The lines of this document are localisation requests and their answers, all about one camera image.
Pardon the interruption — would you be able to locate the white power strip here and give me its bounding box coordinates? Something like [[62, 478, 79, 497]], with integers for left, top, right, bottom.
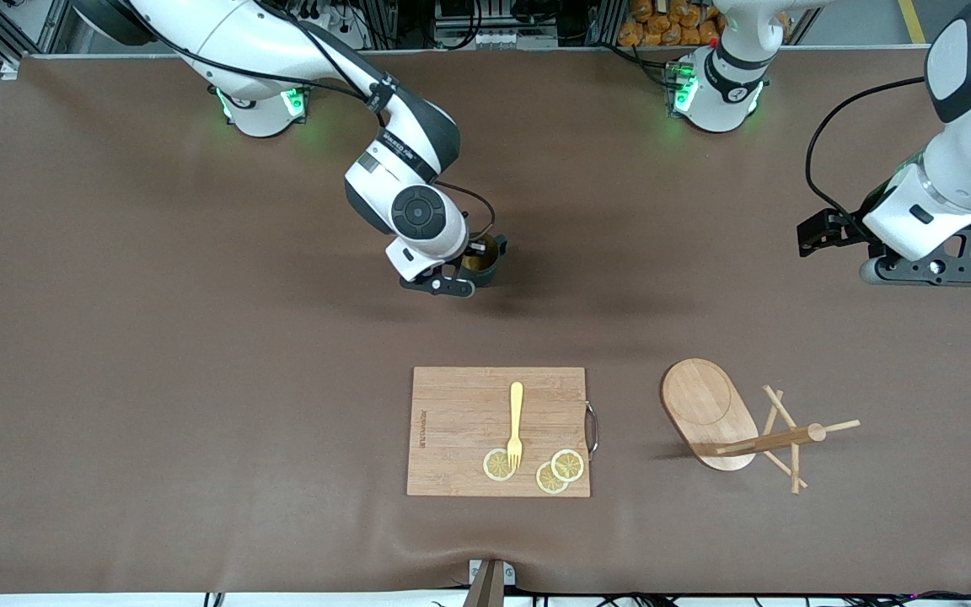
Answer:
[[437, 25, 560, 50], [283, 0, 370, 51]]

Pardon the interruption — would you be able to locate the grey metal bracket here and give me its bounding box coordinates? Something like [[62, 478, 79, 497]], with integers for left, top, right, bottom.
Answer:
[[468, 558, 517, 588]]

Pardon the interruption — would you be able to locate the wooden mug tree rack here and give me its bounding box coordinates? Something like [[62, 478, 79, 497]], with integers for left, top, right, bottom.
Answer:
[[661, 357, 861, 496]]

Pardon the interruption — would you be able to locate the teal mug with yellow inside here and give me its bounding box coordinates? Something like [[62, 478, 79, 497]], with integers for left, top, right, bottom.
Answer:
[[460, 234, 509, 289]]

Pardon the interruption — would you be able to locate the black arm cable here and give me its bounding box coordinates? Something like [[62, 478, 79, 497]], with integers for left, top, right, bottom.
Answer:
[[804, 76, 929, 245], [157, 0, 497, 247]]

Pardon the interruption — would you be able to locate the orange bread pile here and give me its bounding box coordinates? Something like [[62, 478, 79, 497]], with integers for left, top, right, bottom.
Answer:
[[618, 0, 727, 47]]

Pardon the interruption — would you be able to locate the aluminium profile frame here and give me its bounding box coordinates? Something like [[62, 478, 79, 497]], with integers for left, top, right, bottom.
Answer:
[[0, 0, 971, 78]]

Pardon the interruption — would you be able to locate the bamboo cutting board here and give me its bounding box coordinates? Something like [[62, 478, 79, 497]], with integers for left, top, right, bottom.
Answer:
[[406, 366, 600, 498]]

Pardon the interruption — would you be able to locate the lemon slice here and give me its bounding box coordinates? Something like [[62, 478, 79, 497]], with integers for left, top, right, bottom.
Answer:
[[483, 448, 518, 482], [535, 461, 570, 495], [550, 449, 586, 483]]

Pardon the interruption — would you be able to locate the camera mount post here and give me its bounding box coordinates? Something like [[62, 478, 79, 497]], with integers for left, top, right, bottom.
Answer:
[[462, 560, 507, 607]]

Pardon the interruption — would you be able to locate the brown table mat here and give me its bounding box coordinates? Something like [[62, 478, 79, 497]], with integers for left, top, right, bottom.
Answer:
[[0, 48, 971, 595]]

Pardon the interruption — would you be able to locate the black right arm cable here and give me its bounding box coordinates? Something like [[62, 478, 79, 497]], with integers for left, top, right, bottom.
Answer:
[[157, 0, 497, 247]]

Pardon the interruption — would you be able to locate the yellow plastic fork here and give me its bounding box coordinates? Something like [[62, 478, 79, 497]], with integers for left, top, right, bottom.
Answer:
[[506, 381, 526, 471]]

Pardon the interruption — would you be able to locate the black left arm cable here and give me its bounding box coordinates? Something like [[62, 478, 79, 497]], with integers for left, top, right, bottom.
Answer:
[[804, 76, 929, 245]]

